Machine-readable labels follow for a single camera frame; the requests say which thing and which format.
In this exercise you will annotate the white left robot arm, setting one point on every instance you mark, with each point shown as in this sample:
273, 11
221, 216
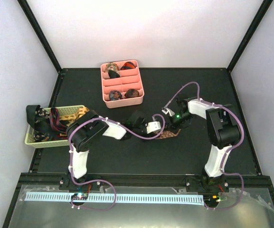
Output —
83, 139

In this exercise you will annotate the light green plastic basket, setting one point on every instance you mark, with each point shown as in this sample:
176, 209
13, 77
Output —
59, 138

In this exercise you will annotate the light blue cable duct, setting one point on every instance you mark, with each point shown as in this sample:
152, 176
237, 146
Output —
115, 198

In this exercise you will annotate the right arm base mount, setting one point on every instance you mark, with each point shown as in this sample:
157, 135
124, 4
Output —
208, 185

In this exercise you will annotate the blue patterned rolled tie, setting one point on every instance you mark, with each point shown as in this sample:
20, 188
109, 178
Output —
115, 95

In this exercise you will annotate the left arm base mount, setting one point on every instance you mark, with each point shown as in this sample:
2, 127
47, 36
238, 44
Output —
79, 185

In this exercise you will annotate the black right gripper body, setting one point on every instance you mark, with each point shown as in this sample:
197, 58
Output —
176, 122

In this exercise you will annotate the brown floral necktie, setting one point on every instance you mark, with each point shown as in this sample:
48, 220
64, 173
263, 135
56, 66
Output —
169, 134

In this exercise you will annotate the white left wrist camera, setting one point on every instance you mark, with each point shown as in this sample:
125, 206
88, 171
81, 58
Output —
153, 127

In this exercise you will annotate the black corner frame post right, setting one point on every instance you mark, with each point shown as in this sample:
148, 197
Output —
260, 14

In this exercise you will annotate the black corner frame post left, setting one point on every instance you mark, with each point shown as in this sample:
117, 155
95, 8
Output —
39, 33

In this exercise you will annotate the black orange rolled tie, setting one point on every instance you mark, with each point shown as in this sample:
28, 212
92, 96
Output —
128, 65

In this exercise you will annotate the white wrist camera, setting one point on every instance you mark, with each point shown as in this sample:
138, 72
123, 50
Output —
153, 127
168, 112

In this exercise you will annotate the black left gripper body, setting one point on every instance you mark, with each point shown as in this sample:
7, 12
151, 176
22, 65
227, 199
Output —
136, 129

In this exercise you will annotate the pink divided organizer box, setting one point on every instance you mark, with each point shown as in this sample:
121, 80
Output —
130, 79

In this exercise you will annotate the dark brown rolled tie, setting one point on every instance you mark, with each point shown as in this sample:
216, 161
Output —
132, 93

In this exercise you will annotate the black corner frame post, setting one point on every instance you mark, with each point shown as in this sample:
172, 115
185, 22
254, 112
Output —
260, 14
39, 33

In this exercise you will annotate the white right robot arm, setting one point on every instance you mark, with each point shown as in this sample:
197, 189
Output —
225, 130

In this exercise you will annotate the black patterned tie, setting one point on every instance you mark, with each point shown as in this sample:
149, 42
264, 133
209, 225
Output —
38, 119

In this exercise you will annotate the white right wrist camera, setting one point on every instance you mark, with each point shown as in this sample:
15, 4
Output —
168, 112

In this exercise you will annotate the floral rolled tie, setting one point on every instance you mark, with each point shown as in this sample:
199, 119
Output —
111, 66

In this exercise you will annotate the dark striped tie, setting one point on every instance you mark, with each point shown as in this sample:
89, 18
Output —
55, 123

